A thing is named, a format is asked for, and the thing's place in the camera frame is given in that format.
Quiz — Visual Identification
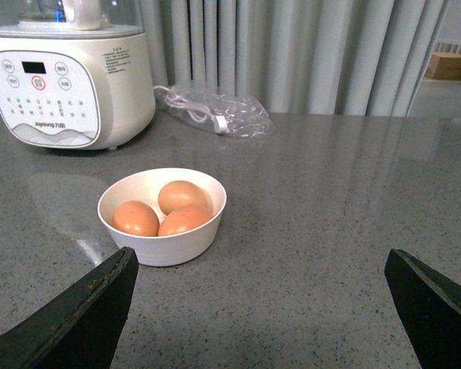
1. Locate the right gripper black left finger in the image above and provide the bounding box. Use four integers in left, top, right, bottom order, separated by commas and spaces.
0, 248, 139, 368

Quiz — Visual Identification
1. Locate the clear plastic bag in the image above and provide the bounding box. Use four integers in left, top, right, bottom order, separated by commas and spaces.
154, 81, 274, 138

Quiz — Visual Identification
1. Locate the white power cable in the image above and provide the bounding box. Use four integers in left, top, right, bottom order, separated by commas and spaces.
152, 85, 228, 135

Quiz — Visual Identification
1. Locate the brown egg front left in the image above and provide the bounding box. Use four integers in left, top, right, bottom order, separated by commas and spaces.
111, 201, 160, 237

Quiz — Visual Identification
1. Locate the brown egg front right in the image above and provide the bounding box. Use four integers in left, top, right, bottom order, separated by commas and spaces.
158, 205, 213, 237

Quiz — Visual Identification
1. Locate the white soy milk maker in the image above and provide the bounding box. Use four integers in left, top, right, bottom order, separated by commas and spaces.
0, 1, 155, 150

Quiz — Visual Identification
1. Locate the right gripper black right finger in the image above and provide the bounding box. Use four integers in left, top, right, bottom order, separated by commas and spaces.
384, 249, 461, 368

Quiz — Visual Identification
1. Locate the brown cardboard box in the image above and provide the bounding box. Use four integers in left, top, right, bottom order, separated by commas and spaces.
425, 52, 461, 80

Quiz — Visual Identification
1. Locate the brown egg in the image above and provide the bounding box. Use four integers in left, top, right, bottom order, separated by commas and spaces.
158, 180, 207, 215
158, 205, 213, 237
111, 201, 160, 237

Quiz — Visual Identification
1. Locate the brown egg back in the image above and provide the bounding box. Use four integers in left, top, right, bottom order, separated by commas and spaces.
158, 180, 207, 215

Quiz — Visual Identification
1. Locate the white ceramic bowl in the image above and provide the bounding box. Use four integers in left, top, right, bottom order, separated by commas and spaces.
98, 168, 227, 267

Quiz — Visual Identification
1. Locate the grey curtain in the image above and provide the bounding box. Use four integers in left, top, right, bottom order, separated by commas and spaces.
141, 1, 449, 116

